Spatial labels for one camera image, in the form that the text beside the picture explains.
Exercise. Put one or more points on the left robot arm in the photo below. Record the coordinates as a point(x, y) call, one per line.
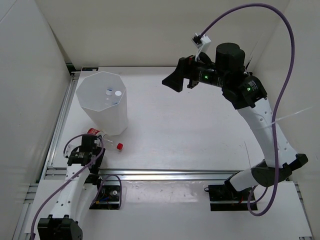
point(59, 217)

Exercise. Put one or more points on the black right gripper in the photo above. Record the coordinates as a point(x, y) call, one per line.
point(189, 66)

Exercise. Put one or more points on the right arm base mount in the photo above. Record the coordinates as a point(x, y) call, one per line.
point(223, 200)

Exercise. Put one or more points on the white translucent plastic bin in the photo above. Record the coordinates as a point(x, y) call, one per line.
point(91, 92)

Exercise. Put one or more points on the white cap bottle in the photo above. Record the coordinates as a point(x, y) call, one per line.
point(112, 97)

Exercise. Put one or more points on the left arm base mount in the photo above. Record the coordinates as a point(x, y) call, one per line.
point(108, 197)

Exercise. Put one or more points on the aluminium table rail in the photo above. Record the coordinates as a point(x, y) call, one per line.
point(61, 120)

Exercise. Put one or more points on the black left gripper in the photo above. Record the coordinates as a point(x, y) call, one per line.
point(98, 161)

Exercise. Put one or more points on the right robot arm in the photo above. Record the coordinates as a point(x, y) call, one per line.
point(248, 96)

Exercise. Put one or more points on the red label plastic bottle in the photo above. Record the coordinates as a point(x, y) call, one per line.
point(108, 142)

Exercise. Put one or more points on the front aluminium rail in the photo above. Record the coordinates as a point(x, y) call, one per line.
point(168, 175)

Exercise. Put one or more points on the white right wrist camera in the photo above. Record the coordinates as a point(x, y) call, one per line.
point(202, 44)

